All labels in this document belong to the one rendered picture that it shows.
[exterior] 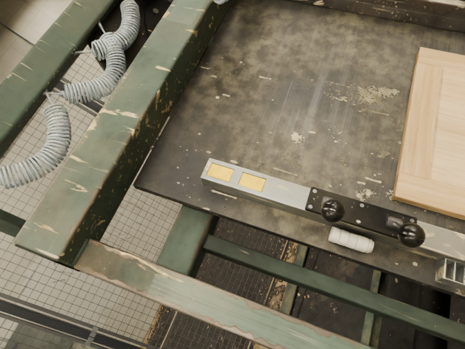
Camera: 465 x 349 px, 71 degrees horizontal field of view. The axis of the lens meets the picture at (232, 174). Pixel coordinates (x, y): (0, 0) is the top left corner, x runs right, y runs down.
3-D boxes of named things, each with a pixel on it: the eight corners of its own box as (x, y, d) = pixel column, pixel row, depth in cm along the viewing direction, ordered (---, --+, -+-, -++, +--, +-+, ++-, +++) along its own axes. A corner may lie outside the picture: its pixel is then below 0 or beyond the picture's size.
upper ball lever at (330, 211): (335, 215, 63) (342, 228, 50) (315, 208, 64) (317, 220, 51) (340, 196, 63) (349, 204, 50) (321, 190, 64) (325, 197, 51)
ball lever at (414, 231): (399, 235, 61) (424, 254, 48) (378, 228, 62) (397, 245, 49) (405, 215, 61) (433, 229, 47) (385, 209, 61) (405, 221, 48)
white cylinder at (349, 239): (326, 242, 64) (367, 256, 62) (329, 238, 61) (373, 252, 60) (330, 228, 65) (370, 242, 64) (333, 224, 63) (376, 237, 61)
